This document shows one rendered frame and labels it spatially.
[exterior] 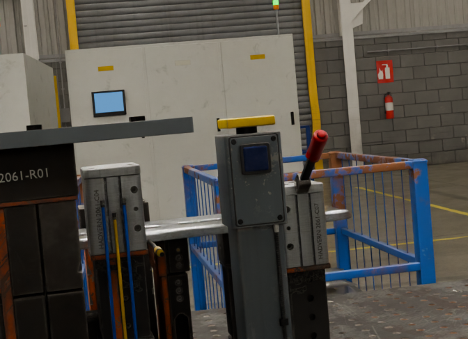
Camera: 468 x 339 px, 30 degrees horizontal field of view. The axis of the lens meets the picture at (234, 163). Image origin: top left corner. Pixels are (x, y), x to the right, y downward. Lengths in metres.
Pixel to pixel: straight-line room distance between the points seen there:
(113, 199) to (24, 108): 8.00
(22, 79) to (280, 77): 2.68
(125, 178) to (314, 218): 0.27
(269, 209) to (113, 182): 0.24
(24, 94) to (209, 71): 1.92
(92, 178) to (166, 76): 8.04
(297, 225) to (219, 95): 8.04
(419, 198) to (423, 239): 0.15
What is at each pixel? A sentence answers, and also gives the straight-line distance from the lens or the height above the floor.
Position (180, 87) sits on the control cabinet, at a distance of 9.20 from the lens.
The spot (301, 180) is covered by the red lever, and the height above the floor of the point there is 1.07.
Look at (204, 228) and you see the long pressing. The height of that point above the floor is 1.00.
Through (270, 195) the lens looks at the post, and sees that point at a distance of 1.05.
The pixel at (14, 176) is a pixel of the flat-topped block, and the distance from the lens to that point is 1.01.
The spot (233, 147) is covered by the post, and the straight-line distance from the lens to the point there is 1.03.
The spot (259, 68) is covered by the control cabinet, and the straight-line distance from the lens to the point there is 9.33.
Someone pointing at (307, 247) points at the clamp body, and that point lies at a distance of 1.23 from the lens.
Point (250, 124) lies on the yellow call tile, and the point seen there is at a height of 1.15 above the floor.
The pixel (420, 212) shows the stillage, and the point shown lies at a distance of 3.31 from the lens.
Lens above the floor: 1.16
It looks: 3 degrees down
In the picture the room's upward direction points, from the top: 5 degrees counter-clockwise
